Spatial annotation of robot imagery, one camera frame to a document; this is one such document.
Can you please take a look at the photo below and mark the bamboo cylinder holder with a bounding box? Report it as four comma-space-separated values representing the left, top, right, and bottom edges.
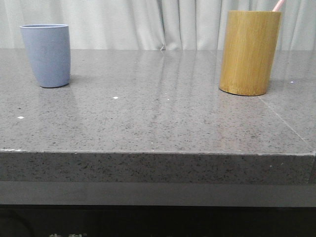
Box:
219, 10, 281, 96

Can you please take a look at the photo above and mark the blue plastic cup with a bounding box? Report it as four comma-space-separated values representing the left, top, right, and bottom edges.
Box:
20, 24, 71, 88

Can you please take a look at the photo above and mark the white pleated curtain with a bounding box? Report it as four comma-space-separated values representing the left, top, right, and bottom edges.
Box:
0, 0, 316, 51

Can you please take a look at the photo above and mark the dark cabinet under counter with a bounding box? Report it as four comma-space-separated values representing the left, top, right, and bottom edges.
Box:
0, 181, 316, 237

